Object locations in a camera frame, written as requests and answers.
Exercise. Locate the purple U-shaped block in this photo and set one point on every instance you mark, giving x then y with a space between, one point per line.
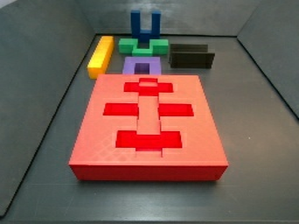
141 65

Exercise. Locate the red board with cutouts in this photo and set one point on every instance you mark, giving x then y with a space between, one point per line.
148 130

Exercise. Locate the black angle fixture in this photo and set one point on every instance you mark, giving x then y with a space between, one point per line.
189 56

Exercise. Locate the yellow long bar block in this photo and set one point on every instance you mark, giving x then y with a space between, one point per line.
97 64

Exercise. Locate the green zigzag block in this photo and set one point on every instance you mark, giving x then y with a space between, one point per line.
127 46

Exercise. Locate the blue U-shaped block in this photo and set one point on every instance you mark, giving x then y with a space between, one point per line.
139 33

